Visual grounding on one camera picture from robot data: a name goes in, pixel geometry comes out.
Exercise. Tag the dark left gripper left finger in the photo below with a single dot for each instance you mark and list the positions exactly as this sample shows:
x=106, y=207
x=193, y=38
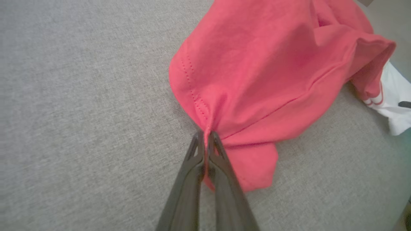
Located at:
x=186, y=192

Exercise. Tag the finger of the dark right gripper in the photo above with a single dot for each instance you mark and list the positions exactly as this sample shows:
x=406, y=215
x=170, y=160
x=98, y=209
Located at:
x=405, y=104

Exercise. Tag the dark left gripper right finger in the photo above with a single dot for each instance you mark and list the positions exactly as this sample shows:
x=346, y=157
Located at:
x=228, y=199

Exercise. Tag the red white numbered shirt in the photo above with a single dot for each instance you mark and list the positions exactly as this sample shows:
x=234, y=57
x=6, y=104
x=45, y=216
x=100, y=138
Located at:
x=257, y=64

